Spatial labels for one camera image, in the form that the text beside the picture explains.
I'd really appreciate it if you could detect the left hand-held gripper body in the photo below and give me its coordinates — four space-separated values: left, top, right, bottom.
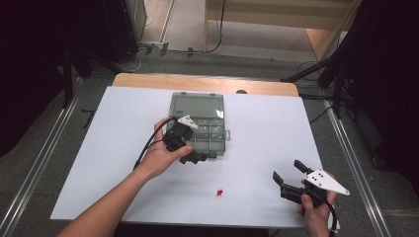
162 115 199 166

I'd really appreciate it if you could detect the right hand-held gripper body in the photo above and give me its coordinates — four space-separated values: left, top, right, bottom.
280 169 351 209

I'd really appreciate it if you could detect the clear grey compartment box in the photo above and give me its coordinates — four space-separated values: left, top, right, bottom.
167 92 231 160

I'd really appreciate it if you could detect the person's left hand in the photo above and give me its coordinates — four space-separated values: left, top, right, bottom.
133 117 195 182

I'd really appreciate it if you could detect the person's right hand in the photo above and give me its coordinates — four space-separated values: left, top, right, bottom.
295 192 339 232

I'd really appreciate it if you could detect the white board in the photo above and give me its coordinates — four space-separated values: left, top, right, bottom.
49 86 341 230

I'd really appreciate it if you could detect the black metal stand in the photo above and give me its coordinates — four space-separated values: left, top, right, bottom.
60 45 123 110
280 48 349 120

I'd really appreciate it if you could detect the power strip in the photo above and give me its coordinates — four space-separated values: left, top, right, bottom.
139 40 171 57

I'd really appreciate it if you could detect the black curtain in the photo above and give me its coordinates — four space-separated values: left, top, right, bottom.
345 0 419 197
0 0 72 159

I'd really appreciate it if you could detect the black computer case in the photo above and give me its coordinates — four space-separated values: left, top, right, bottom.
100 0 148 64

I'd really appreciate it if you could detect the light wooden cabinet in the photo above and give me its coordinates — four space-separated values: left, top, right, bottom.
203 0 364 62

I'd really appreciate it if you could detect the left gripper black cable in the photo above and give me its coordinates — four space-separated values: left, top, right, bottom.
132 117 179 171

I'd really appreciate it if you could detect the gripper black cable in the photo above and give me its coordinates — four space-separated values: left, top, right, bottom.
324 200 340 237
132 117 179 171

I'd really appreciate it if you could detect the metal floor rail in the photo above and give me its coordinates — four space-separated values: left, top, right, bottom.
0 77 82 237
322 98 393 237

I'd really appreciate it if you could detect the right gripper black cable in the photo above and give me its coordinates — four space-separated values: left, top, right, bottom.
324 200 340 237

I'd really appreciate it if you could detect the black floor cable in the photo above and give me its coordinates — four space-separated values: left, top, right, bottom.
308 105 334 125

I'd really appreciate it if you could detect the black hanging cable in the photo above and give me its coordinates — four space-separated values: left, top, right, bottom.
204 0 228 54

